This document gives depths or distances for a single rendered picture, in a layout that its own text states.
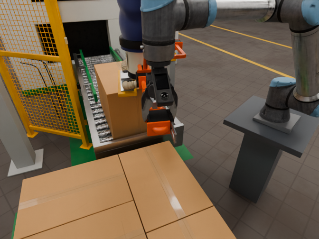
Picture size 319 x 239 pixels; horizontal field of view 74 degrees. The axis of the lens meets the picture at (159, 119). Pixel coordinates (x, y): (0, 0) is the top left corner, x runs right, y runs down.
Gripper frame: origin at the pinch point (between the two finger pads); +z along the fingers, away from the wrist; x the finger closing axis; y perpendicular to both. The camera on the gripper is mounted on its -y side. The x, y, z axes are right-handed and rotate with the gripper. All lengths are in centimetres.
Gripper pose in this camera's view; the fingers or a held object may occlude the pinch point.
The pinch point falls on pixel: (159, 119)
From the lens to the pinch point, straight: 70.3
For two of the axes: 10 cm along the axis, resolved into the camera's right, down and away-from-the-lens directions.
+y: -1.4, -5.6, 8.2
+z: 0.0, 8.2, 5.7
